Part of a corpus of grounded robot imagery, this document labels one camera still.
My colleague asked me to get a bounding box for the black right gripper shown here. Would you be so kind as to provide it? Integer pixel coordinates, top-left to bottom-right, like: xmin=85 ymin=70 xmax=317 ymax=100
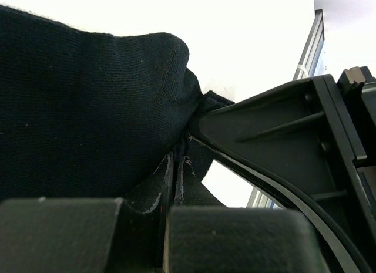
xmin=189 ymin=66 xmax=375 ymax=272

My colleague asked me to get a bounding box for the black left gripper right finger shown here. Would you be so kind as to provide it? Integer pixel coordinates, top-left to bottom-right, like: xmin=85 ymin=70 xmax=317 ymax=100
xmin=163 ymin=157 xmax=326 ymax=272

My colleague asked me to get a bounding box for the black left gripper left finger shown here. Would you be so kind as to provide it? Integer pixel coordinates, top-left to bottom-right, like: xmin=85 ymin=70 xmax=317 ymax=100
xmin=1 ymin=154 xmax=173 ymax=272

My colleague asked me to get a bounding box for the black sock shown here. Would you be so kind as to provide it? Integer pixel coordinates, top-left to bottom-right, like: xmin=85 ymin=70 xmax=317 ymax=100
xmin=1 ymin=6 xmax=230 ymax=200

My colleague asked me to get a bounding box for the aluminium table rail frame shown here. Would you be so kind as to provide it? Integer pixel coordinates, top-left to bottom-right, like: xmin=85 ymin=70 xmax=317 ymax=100
xmin=247 ymin=9 xmax=325 ymax=209

